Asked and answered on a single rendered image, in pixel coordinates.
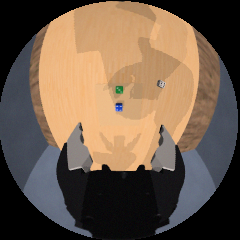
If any blue die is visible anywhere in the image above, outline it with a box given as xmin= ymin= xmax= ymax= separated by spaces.
xmin=115 ymin=103 xmax=123 ymax=111

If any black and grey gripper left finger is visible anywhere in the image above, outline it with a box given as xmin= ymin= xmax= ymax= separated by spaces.
xmin=56 ymin=122 xmax=93 ymax=206

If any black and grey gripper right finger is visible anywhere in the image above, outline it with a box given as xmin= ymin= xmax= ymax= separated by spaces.
xmin=150 ymin=125 xmax=185 ymax=204

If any green die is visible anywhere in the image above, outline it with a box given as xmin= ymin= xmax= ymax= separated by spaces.
xmin=116 ymin=86 xmax=123 ymax=94

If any white die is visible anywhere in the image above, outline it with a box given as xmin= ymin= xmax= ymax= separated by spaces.
xmin=157 ymin=80 xmax=166 ymax=88

